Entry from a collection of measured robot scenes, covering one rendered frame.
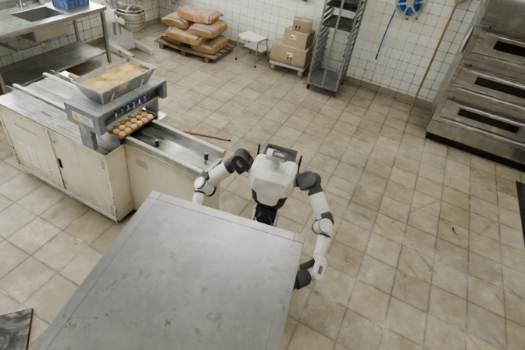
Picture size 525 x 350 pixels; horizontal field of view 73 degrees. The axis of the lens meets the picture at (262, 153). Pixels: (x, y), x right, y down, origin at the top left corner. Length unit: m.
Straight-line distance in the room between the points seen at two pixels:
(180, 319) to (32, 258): 2.66
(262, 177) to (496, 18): 3.53
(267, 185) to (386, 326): 1.63
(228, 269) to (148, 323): 0.22
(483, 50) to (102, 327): 4.64
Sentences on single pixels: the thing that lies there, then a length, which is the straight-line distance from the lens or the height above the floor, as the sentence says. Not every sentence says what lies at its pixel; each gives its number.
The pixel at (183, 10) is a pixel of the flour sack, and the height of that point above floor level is 0.68.
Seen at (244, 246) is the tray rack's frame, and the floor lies 1.82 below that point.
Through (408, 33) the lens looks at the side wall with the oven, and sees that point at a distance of 5.97.
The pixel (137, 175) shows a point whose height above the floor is 0.55.
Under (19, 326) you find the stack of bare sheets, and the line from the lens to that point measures 3.15.
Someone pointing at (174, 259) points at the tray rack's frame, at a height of 1.82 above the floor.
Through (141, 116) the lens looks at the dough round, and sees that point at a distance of 3.13.
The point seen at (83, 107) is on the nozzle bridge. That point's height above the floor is 1.18.
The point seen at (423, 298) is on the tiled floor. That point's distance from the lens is 3.49.
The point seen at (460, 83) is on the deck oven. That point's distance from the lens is 5.05.
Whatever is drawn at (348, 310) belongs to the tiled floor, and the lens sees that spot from 3.15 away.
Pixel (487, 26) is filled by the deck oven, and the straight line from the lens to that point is 4.88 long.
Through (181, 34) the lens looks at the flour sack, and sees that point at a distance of 6.32.
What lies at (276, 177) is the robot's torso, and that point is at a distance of 2.04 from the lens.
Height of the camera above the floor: 2.62
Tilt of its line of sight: 38 degrees down
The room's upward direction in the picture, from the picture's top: 9 degrees clockwise
